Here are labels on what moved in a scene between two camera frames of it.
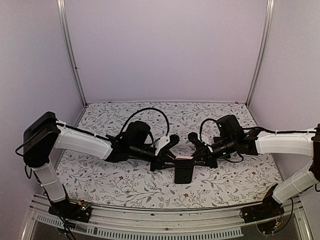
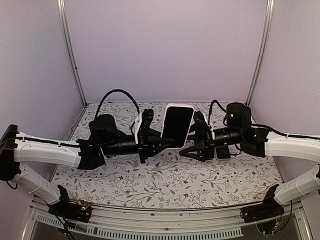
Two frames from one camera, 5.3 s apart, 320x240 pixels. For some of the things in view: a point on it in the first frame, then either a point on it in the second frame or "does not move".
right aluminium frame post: x=263 y=53 does not move
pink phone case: x=178 y=157 -> x=187 y=105
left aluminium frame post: x=61 y=4 does not move
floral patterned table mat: x=130 y=183 does not move
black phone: x=183 y=171 -> x=176 y=124
